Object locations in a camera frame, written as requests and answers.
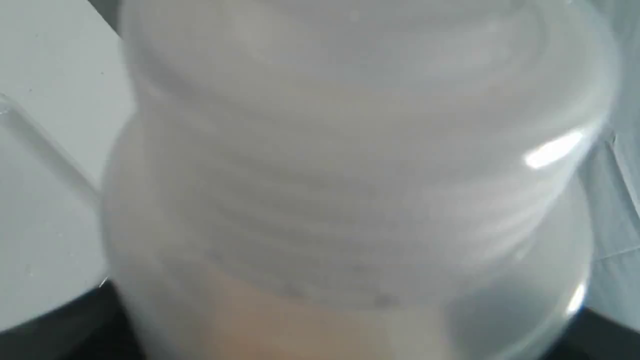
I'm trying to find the grey fabric backdrop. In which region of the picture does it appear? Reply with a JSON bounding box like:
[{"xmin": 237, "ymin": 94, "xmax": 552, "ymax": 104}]
[{"xmin": 579, "ymin": 0, "xmax": 640, "ymax": 331}]

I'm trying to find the translucent squeeze bottle amber liquid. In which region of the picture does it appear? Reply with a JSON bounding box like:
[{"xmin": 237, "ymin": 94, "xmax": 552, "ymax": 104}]
[{"xmin": 102, "ymin": 0, "xmax": 621, "ymax": 360}]

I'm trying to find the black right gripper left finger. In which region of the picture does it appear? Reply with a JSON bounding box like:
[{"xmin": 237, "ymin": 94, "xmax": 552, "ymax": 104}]
[{"xmin": 0, "ymin": 280, "xmax": 146, "ymax": 360}]

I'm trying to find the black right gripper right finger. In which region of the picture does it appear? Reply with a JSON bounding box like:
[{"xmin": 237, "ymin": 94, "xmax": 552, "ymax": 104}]
[{"xmin": 550, "ymin": 308, "xmax": 640, "ymax": 360}]

